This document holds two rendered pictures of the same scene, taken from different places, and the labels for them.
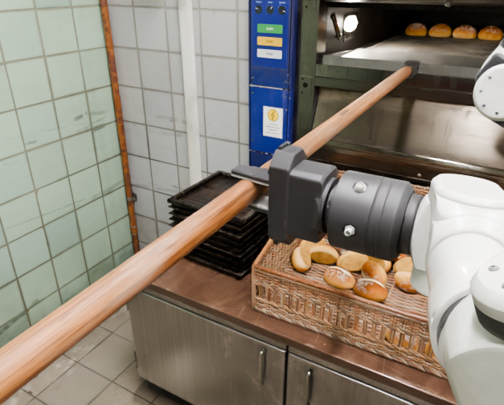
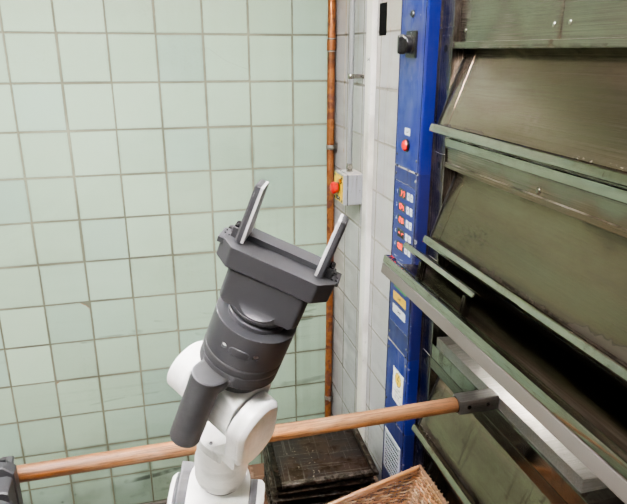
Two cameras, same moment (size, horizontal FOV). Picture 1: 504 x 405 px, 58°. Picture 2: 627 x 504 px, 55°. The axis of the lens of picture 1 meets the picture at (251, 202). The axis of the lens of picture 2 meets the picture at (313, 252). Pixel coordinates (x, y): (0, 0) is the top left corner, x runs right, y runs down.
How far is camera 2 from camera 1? 112 cm
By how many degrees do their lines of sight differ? 43
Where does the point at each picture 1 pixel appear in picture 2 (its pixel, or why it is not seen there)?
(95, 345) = not seen: outside the picture
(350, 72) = (452, 370)
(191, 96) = (362, 322)
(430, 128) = (507, 491)
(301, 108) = (423, 386)
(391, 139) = (474, 478)
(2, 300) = not seen: hidden behind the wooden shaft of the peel
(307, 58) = (428, 332)
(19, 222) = not seen: hidden behind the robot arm
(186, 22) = (364, 247)
